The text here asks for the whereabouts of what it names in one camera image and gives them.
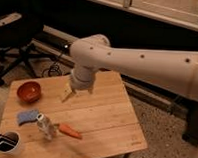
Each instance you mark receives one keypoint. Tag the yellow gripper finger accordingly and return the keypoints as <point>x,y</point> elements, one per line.
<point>67,92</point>
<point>90,90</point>

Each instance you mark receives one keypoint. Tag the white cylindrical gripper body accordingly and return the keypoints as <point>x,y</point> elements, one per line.
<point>81,78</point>

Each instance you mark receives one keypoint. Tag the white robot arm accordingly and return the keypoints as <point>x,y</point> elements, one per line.
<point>175,71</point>

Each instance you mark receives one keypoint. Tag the wooden table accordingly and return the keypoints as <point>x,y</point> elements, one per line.
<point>105,117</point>

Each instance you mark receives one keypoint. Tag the orange carrot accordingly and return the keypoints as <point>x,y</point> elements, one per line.
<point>65,129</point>

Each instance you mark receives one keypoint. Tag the red bowl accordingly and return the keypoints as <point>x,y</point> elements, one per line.
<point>29,92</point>

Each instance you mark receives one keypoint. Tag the clear plastic bottle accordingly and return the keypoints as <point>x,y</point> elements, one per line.
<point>45,126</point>

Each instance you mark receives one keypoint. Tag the blue sponge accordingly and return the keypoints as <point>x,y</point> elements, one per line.
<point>27,116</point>

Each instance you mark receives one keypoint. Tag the black and white mug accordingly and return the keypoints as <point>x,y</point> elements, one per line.
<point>10,143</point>

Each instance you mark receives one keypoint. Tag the black office chair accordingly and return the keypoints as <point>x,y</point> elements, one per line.
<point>19,24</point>

